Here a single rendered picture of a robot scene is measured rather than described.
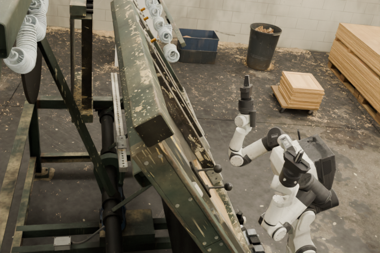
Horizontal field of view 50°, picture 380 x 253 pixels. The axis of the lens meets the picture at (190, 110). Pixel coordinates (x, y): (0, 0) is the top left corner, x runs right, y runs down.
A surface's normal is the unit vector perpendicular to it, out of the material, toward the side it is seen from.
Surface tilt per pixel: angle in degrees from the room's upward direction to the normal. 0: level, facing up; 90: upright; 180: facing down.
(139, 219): 0
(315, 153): 23
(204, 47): 90
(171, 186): 90
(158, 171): 90
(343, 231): 0
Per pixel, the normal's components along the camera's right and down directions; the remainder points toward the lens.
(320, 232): 0.13, -0.86
